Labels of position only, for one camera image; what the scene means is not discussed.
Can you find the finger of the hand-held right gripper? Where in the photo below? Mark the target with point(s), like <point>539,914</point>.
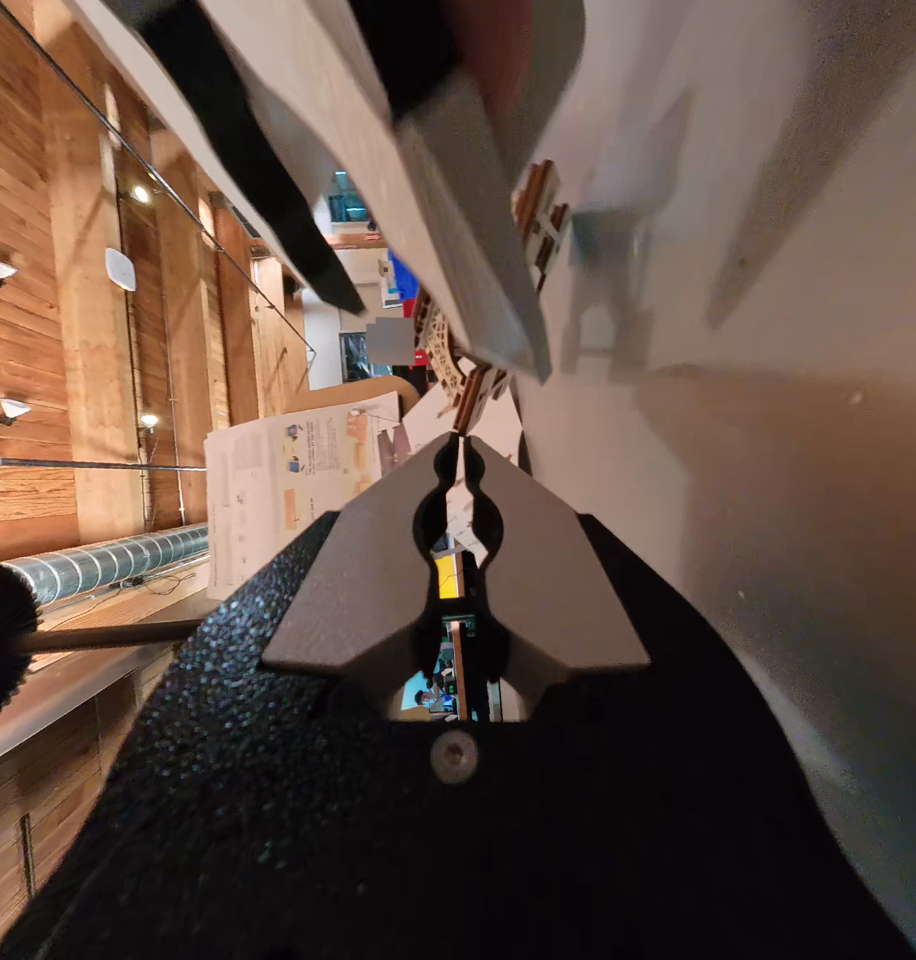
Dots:
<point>345,150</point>
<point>174,94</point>

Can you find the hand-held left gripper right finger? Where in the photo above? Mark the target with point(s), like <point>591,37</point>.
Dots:
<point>555,592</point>

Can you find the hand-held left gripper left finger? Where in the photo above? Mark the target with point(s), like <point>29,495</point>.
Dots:
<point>353,592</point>

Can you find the wooden tower base model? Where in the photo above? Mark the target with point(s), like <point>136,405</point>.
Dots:
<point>443,337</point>

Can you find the grey desk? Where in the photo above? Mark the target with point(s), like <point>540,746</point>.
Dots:
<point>765,525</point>

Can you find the printed instruction sheet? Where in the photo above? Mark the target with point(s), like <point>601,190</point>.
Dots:
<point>278,487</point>

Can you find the blue plastic bin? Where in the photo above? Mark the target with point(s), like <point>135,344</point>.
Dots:
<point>404,277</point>

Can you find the folded assembly instruction booklet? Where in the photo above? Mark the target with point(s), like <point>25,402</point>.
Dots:
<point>495,427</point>

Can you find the brown clipboard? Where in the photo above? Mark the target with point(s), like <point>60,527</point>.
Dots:
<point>368,384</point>

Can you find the black metal pole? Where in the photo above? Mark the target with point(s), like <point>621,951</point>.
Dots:
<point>113,636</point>

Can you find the black fuzzy round object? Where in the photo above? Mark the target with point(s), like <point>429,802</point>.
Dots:
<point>0,645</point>

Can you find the silver spiral air duct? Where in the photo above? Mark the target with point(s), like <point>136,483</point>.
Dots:
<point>105,562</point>

